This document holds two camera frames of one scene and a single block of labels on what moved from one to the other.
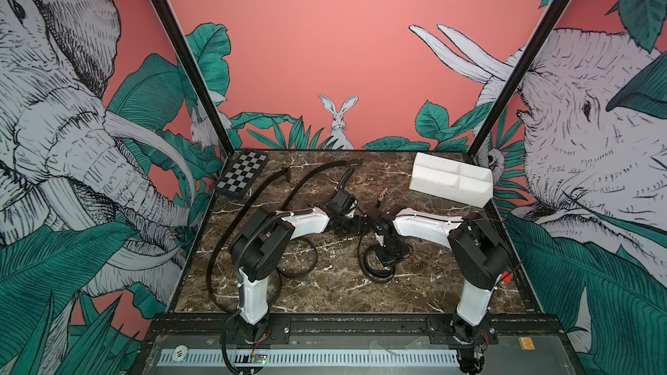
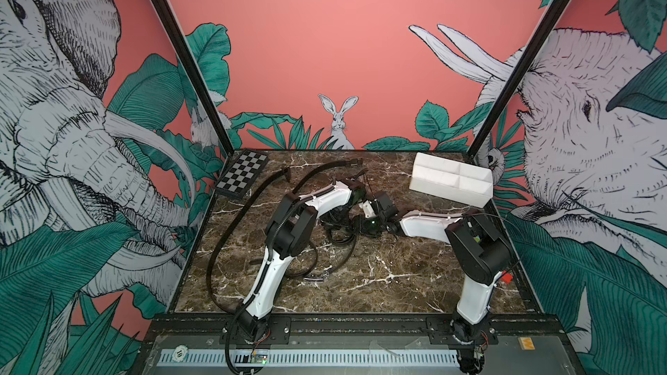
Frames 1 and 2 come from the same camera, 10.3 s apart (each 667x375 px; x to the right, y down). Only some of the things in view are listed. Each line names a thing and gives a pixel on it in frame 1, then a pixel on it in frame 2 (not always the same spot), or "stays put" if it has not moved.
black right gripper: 388,262 -> 363,226
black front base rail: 219,332 stays put
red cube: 508,279 stays put
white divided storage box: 452,180 stays put
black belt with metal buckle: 380,213 -> 358,237
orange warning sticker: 526,343 stays put
